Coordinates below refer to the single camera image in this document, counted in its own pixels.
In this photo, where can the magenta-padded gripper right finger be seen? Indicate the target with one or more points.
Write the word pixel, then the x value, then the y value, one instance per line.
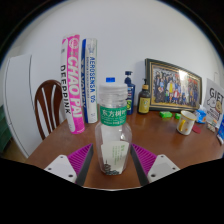
pixel 163 166

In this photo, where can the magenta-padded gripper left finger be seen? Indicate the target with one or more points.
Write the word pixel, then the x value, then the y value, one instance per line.
pixel 60 166

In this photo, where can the clear bottle green label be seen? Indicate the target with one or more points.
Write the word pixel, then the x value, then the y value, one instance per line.
pixel 113 133

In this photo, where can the red round coaster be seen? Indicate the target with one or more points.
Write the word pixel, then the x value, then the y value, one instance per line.
pixel 197 129

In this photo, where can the blue tissue pack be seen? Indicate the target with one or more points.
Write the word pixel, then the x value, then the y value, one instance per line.
pixel 201 115

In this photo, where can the brown pump bottle yellow label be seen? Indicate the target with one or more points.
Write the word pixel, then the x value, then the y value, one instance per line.
pixel 144 101

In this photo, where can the brown wooden chair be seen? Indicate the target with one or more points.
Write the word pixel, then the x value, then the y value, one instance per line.
pixel 50 100

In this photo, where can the white door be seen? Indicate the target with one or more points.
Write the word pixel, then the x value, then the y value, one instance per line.
pixel 18 103

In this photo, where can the framed group photo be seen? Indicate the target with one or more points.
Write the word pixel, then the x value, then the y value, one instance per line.
pixel 173 87

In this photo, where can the pink shuttlecock tube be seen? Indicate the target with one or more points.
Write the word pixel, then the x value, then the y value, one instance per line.
pixel 74 86

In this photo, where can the dark blue pump bottle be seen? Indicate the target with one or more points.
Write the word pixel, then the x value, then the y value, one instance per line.
pixel 130 91

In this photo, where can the white printed paper bag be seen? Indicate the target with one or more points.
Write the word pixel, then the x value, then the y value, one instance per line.
pixel 215 100

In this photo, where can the white blue shuttlecock tube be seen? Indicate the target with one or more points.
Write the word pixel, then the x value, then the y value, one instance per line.
pixel 90 80

